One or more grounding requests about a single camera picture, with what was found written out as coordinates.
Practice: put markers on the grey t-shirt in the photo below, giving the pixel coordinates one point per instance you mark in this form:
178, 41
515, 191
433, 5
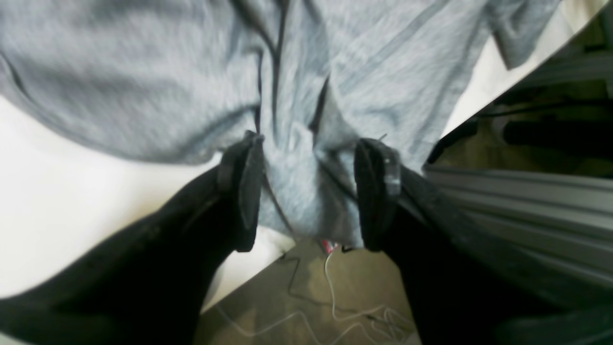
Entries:
175, 81

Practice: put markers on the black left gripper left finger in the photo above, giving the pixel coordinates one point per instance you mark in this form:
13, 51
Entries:
145, 285

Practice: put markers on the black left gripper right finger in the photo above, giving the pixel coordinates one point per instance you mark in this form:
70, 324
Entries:
465, 286

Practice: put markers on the aluminium table frame rail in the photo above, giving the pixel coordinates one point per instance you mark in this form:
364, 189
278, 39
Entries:
564, 221

